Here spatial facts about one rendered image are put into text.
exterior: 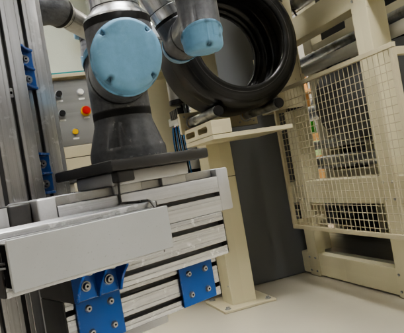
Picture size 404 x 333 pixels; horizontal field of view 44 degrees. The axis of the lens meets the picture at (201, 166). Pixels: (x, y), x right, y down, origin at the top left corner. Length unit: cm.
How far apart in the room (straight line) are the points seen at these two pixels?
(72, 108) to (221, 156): 82
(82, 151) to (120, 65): 180
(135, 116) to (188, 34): 18
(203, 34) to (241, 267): 171
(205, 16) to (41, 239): 47
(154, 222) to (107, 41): 30
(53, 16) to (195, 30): 84
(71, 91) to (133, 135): 177
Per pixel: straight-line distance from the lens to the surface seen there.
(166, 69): 217
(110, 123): 97
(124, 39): 84
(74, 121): 268
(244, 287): 250
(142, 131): 96
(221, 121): 204
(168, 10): 104
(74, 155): 261
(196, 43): 91
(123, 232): 78
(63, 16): 170
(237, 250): 246
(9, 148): 104
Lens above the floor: 68
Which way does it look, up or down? level
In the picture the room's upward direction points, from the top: 10 degrees counter-clockwise
